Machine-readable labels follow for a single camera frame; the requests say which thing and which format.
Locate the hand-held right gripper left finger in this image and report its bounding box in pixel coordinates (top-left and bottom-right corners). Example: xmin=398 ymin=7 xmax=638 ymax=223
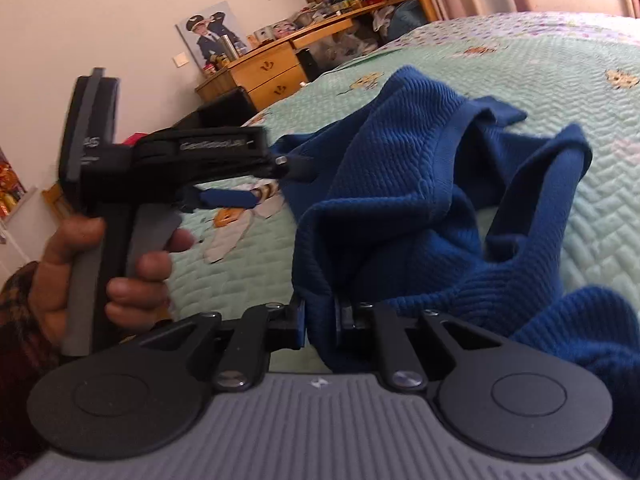
xmin=137 ymin=292 xmax=308 ymax=394

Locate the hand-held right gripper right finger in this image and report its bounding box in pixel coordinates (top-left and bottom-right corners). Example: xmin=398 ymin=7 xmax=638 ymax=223
xmin=333 ymin=296 xmax=504 ymax=392

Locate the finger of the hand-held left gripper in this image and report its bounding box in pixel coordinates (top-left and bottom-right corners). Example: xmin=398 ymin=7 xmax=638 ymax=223
xmin=177 ymin=184 xmax=261 ymax=214
xmin=257 ymin=152 xmax=315 ymax=184

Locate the blue knit sweater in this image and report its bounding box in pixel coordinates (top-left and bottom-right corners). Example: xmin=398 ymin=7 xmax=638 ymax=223
xmin=270 ymin=65 xmax=640 ymax=457

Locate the person's left forearm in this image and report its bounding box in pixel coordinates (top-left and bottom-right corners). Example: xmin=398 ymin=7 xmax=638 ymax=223
xmin=0 ymin=260 xmax=63 ymax=467

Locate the person's left hand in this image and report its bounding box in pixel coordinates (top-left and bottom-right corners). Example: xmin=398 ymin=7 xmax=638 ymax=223
xmin=28 ymin=217 xmax=197 ymax=346

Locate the black box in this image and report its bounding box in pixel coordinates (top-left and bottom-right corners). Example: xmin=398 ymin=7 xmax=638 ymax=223
xmin=296 ymin=48 xmax=321 ymax=82

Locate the wooden desk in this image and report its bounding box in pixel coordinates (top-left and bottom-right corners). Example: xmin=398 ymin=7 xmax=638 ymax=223
xmin=195 ymin=2 xmax=387 ymax=112

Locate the white plastic bag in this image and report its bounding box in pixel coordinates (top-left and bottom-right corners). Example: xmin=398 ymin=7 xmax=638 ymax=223
xmin=372 ymin=7 xmax=397 ymax=37

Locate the blue bag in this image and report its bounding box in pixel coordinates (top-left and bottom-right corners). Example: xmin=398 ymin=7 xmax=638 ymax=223
xmin=387 ymin=0 xmax=427 ymax=37

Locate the green quilted bedspread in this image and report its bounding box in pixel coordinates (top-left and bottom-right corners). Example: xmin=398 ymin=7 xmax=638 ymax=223
xmin=167 ymin=10 xmax=640 ymax=322

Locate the colourful wall hanging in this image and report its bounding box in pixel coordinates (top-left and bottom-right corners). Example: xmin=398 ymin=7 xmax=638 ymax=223
xmin=0 ymin=147 xmax=27 ymax=220

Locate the wall poster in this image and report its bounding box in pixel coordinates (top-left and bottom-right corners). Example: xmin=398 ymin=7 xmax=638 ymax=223
xmin=176 ymin=1 xmax=249 ymax=69

